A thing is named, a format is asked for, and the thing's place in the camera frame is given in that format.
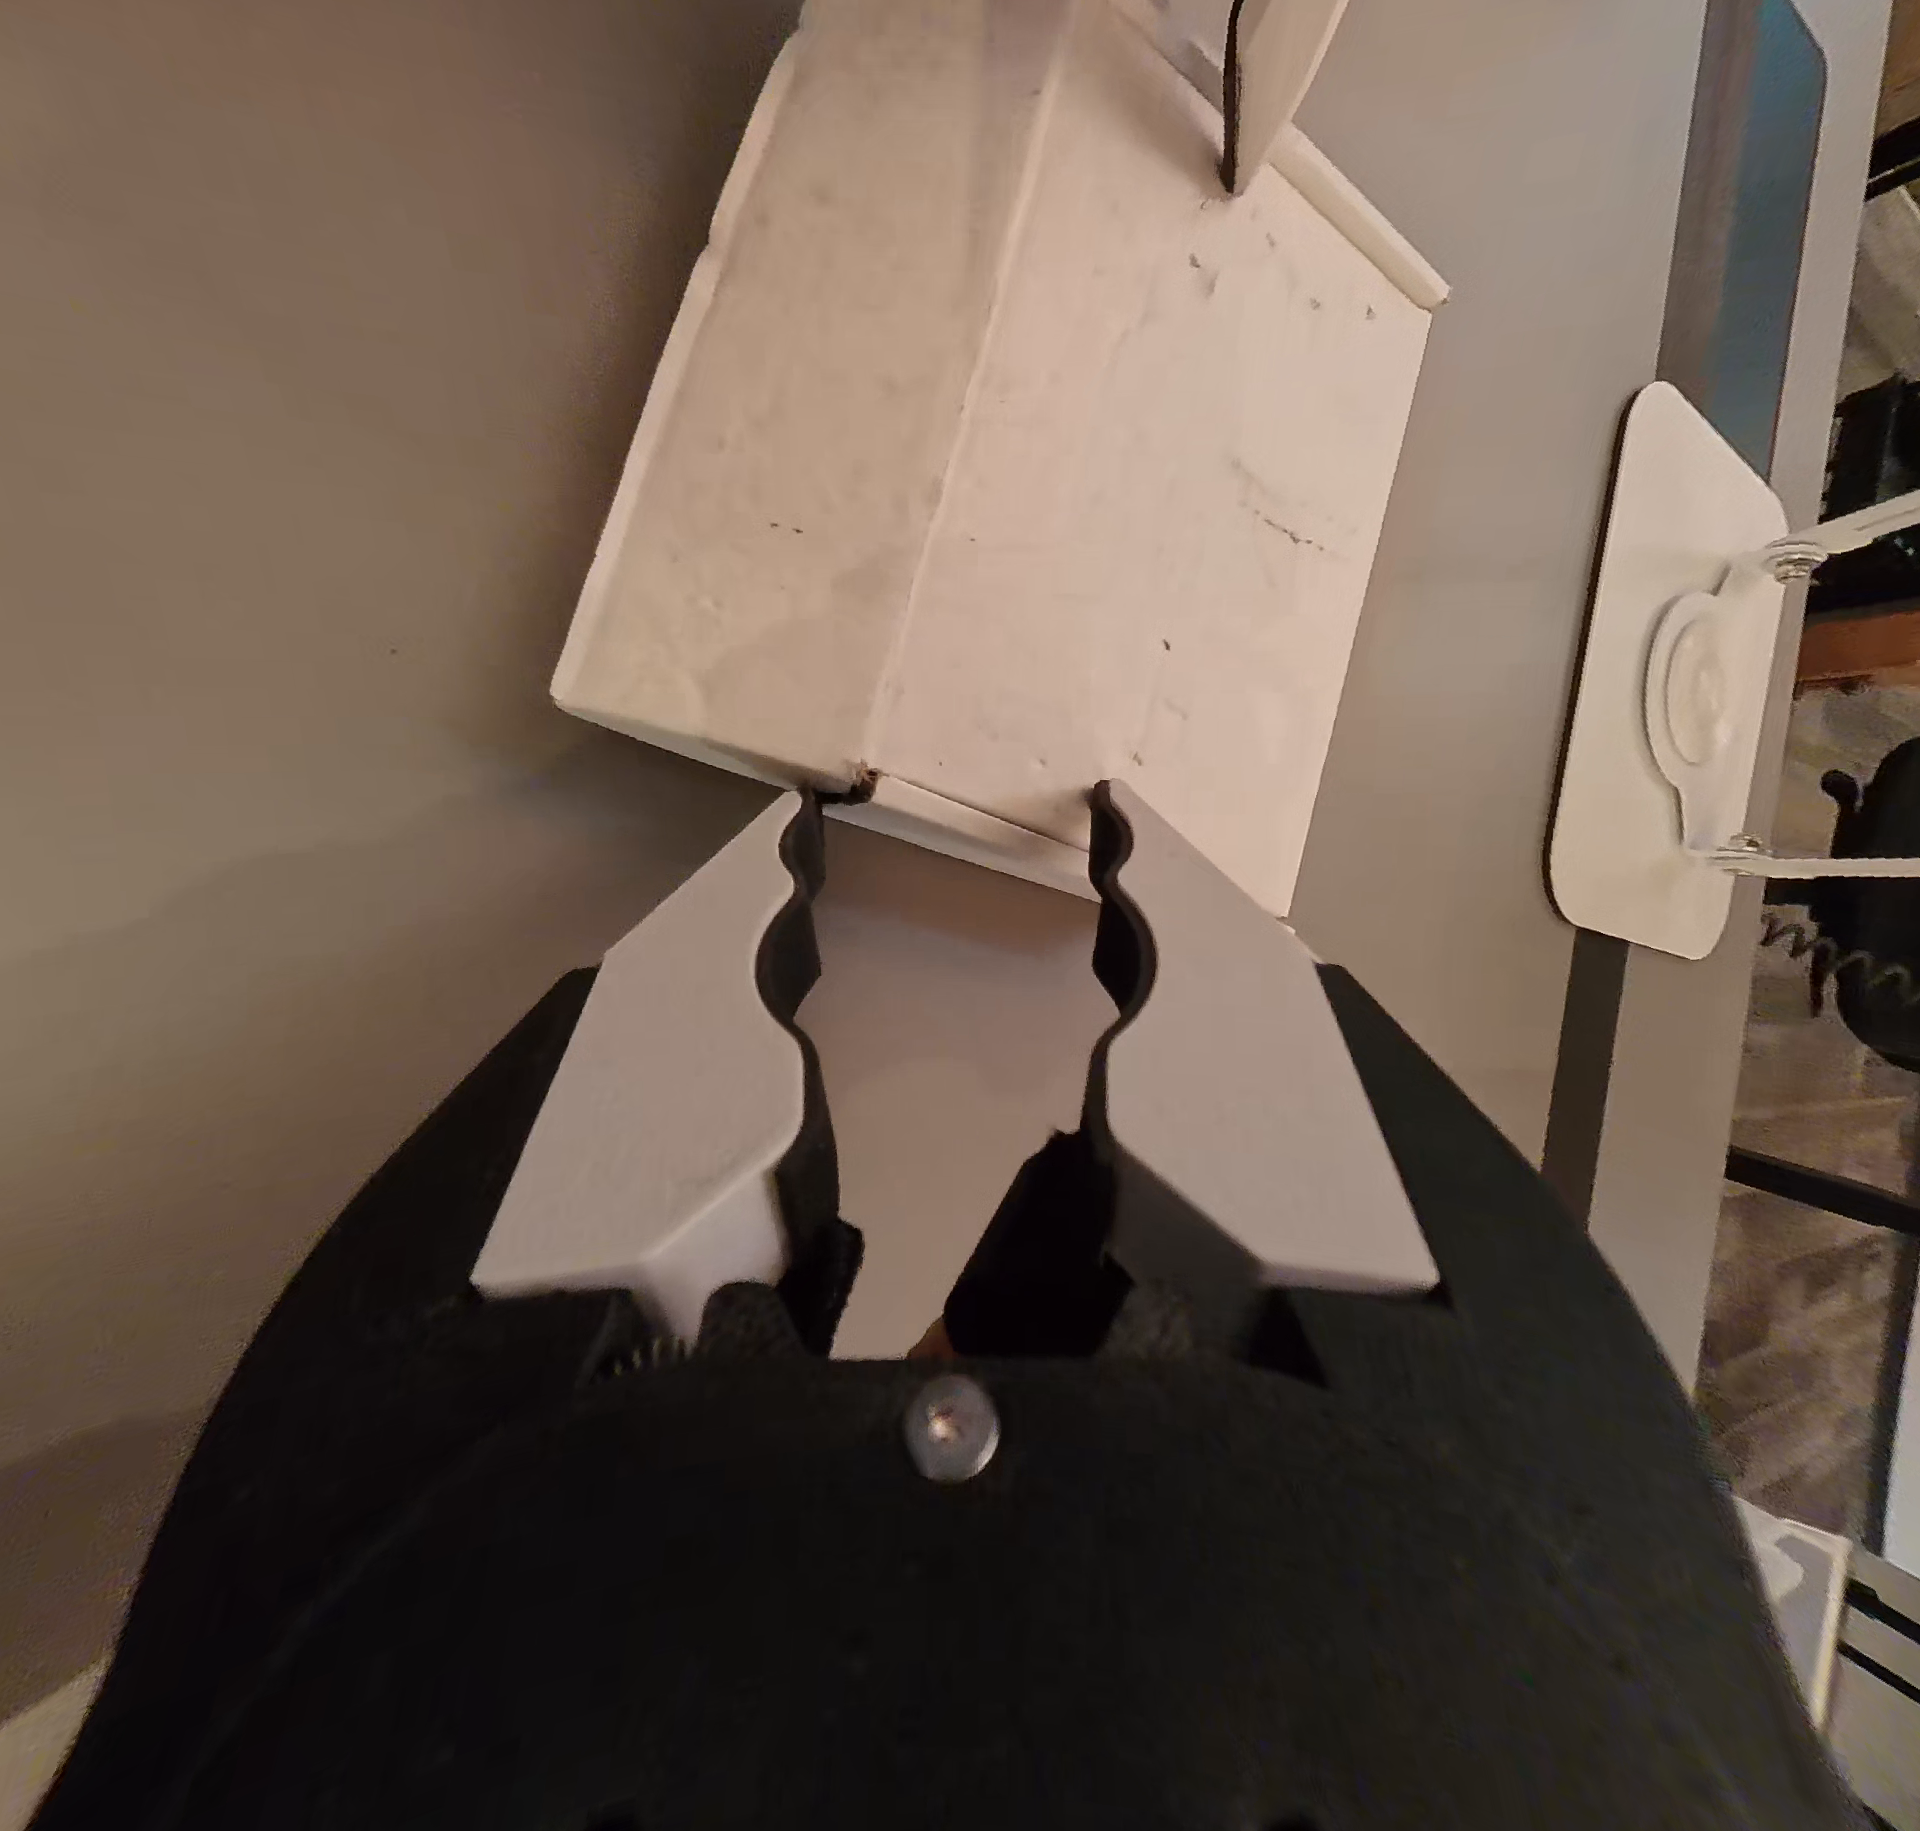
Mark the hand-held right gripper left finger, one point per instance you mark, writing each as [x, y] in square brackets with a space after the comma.
[658, 1113]

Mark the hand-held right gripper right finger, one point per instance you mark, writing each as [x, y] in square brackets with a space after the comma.
[1260, 1113]

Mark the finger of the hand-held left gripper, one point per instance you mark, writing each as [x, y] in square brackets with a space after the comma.
[1312, 2]

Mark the white cardboard box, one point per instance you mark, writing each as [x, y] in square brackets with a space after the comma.
[1051, 483]

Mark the blue desk mat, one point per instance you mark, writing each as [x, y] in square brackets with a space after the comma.
[1792, 61]

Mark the black metal stand leg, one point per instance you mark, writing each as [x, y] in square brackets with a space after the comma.
[1817, 1184]

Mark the black rounded object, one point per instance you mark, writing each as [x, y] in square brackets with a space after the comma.
[1884, 824]

